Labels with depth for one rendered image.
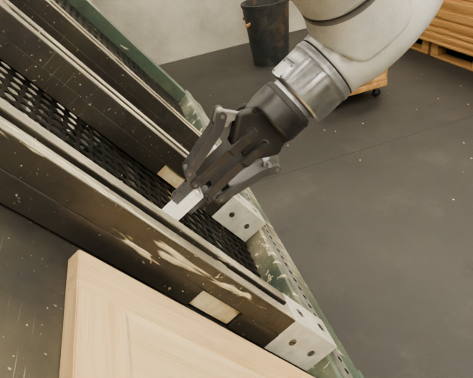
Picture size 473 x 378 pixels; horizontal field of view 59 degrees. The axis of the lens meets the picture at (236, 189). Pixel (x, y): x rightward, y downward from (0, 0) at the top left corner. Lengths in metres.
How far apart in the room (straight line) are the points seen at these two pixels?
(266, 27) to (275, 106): 4.18
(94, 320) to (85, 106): 0.49
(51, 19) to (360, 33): 0.76
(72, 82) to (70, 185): 0.37
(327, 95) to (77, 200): 0.31
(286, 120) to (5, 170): 0.31
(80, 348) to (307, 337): 0.43
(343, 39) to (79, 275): 0.37
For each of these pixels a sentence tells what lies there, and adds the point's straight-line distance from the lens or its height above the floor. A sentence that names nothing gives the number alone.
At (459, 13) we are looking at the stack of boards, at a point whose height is 0.46.
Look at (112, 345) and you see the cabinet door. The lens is 0.41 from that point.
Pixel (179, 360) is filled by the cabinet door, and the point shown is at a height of 1.19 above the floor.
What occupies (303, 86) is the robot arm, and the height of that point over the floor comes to 1.39.
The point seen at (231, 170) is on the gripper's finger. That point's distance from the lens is 0.55.
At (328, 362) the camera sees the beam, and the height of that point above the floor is 0.90.
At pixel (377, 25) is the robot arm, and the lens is 0.50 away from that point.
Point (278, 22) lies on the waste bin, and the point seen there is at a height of 0.46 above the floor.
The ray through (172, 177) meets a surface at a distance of 0.90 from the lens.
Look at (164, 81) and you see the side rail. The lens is 1.88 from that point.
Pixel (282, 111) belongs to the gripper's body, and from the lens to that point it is 0.51.
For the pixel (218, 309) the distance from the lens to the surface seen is 0.62.
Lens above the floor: 1.58
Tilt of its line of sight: 34 degrees down
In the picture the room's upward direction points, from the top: 11 degrees counter-clockwise
